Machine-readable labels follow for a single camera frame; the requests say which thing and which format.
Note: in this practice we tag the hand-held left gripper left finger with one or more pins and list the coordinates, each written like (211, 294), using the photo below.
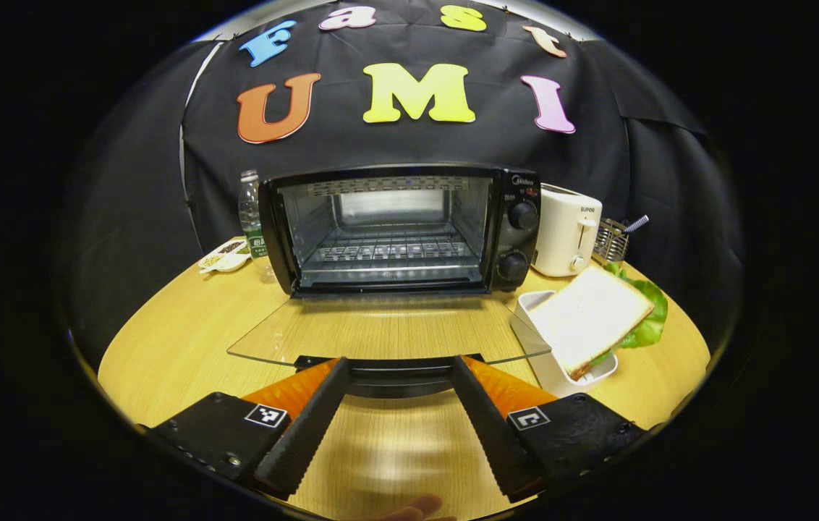
(308, 434)

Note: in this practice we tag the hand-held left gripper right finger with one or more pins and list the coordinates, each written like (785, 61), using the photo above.
(493, 434)

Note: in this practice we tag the sandwich with lettuce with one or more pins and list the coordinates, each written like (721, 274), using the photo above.
(587, 318)

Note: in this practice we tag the black electric oven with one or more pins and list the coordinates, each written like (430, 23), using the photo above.
(503, 231)

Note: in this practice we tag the white rectangular dish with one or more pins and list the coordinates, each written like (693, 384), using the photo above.
(550, 369)

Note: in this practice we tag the white divided snack tray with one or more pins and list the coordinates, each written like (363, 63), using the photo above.
(225, 257)

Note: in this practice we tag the white toaster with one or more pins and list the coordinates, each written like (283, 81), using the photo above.
(561, 231)

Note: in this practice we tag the clear plastic water bottle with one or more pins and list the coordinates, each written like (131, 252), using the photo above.
(250, 210)

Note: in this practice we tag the black backdrop cloth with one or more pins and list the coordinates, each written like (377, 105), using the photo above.
(348, 145)

